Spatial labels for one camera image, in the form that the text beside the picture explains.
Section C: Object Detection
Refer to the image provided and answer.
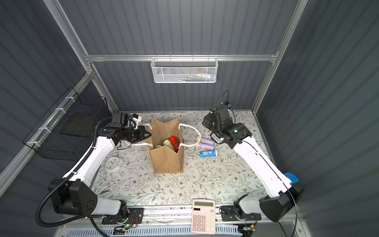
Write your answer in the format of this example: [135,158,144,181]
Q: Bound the purple flashlight top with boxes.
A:
[196,136,214,145]

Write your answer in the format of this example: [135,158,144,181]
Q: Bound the purple flashlight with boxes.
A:
[196,143,214,151]
[196,136,214,145]

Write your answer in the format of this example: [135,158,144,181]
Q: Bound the blue flashlight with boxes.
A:
[199,150,217,158]

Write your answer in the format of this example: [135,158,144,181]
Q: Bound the brown jute tote bag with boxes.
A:
[141,118,201,174]

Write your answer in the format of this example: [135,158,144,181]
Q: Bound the red flashlight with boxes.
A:
[169,136,179,153]

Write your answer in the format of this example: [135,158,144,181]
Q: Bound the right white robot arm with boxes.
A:
[202,101,304,222]

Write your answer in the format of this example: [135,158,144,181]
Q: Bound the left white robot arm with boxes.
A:
[48,126,151,219]

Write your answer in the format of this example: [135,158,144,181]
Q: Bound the clear tape roll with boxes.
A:
[104,156,124,173]

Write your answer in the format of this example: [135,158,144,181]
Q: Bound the pink desk calculator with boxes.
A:
[191,199,216,235]

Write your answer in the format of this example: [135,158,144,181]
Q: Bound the blue lid pencil tube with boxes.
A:
[284,173,299,184]

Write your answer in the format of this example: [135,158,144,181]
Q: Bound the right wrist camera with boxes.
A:
[223,101,232,109]

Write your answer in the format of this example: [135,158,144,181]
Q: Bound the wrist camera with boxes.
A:
[110,113,142,129]
[223,101,232,109]

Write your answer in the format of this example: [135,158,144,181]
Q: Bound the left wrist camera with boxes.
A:
[110,113,142,129]

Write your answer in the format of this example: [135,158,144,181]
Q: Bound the markers in wall basket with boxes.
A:
[177,74,216,83]

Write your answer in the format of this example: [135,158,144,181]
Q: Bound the black wire side basket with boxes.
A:
[23,87,111,161]

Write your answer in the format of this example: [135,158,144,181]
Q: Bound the white wire wall basket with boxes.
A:
[151,58,219,84]

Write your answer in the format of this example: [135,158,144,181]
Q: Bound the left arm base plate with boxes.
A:
[102,208,144,225]

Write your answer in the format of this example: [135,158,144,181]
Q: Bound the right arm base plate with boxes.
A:
[219,205,262,222]

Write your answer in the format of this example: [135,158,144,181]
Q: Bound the black corrugated cable hose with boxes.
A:
[35,117,116,237]

